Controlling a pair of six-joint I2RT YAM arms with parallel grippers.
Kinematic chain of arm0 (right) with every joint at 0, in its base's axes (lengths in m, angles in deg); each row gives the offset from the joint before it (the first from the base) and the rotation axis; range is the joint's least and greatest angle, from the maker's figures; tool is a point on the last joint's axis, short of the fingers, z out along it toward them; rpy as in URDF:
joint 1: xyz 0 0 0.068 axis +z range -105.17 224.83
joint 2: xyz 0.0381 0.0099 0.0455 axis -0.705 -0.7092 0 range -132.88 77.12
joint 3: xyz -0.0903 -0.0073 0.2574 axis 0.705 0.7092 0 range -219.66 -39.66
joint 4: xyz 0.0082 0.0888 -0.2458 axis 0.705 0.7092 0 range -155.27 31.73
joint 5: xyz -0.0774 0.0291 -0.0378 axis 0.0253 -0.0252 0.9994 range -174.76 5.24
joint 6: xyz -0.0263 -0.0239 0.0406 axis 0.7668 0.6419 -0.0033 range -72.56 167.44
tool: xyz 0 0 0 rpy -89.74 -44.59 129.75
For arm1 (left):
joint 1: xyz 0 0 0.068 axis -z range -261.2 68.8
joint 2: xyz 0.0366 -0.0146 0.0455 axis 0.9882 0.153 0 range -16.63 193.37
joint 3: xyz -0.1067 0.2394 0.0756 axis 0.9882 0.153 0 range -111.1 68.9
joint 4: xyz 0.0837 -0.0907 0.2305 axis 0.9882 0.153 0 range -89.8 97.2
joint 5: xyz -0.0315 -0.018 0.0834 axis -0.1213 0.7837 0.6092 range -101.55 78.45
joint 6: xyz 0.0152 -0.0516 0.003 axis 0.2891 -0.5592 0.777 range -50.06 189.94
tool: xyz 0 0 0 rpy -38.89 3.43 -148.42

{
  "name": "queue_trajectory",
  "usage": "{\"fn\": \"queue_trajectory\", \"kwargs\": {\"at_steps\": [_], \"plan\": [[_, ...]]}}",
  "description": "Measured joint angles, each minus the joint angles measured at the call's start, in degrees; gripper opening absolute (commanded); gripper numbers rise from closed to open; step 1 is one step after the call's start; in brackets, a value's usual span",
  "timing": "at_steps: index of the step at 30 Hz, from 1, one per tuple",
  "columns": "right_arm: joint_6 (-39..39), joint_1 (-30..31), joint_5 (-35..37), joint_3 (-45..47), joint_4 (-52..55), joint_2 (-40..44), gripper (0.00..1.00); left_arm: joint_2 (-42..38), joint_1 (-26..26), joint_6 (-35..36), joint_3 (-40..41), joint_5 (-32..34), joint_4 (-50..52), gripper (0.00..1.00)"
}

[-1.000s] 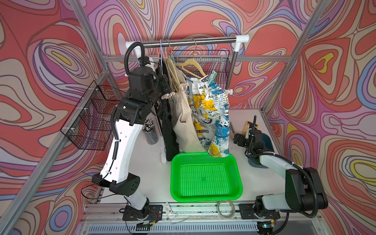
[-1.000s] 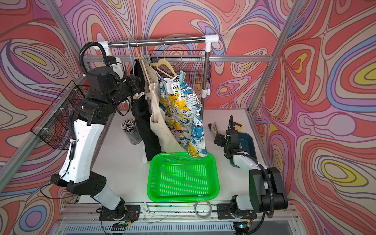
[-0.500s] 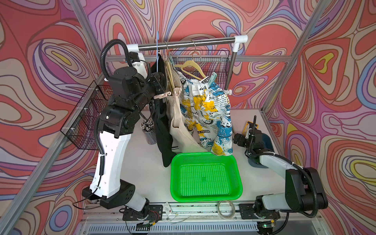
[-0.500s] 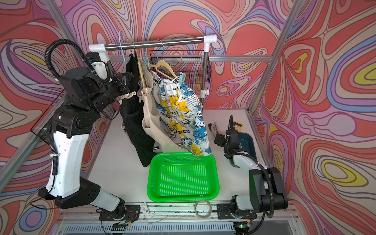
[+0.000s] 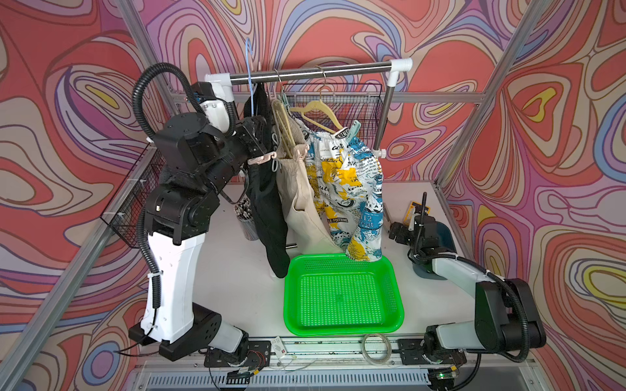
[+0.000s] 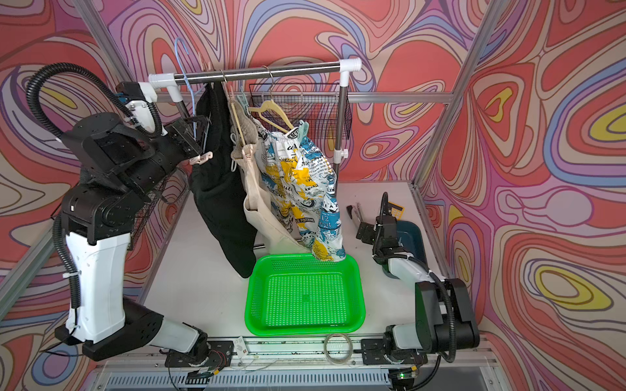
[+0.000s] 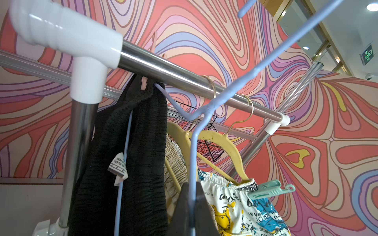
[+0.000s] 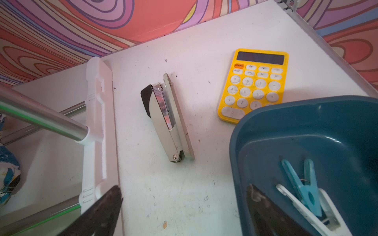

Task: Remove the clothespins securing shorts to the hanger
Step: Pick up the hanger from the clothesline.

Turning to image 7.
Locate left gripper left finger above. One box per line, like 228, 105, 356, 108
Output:
166, 183, 191, 236

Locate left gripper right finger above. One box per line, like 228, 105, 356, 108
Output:
195, 182, 219, 236

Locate black shorts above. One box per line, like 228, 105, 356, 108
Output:
69, 74, 168, 236

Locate light blue wire hanger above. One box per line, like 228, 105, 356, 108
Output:
119, 0, 343, 236

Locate pink clothespin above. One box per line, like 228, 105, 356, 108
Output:
141, 77, 148, 90

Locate printed white blue yellow shorts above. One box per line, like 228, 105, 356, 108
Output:
197, 169, 291, 236

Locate yellow hanger front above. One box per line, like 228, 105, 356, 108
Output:
200, 95, 254, 185

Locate yellow hanger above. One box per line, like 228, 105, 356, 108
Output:
200, 95, 254, 185
163, 75, 218, 192

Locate beige shorts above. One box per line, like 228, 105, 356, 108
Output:
163, 134, 188, 223

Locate green clothespin on printed shorts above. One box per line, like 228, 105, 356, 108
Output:
248, 180, 296, 200

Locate yellow hanger behind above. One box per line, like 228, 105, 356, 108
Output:
163, 75, 218, 192

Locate clothes rack with steel bar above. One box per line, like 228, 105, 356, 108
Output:
8, 0, 291, 236

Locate black wire basket back wall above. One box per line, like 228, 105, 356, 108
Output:
167, 107, 224, 163

